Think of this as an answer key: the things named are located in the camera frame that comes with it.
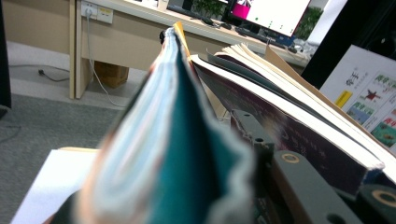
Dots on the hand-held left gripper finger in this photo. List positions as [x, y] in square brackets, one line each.
[264, 149]

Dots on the brown red magazine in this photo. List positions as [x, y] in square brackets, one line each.
[295, 137]

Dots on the purple and blue magazine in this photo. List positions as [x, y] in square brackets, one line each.
[280, 74]

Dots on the teal blue magazine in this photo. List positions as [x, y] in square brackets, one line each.
[186, 140]

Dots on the white book with picture grid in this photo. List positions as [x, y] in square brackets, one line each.
[367, 93]

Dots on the black keyboard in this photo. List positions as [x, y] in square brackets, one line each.
[190, 14]
[255, 34]

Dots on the black mouse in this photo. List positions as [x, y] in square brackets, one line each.
[225, 25]

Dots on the green plant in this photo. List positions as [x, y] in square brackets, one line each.
[211, 7]
[308, 23]

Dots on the monitor with white screen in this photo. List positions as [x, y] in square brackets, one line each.
[274, 14]

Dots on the black curtain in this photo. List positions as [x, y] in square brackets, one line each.
[373, 25]
[3, 62]

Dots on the beige wooden desk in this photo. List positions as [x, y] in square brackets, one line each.
[134, 46]

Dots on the brown cardboard box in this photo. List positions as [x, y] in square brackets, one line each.
[112, 74]

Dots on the white paper cup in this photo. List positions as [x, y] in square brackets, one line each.
[162, 3]

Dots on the wooden table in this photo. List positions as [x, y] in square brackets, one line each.
[81, 149]

